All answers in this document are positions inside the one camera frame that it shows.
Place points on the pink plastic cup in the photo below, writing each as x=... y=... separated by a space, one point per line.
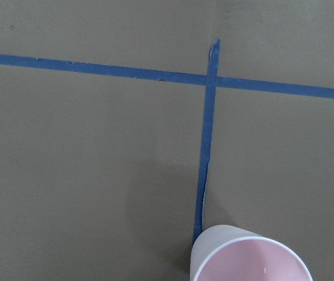
x=225 y=252

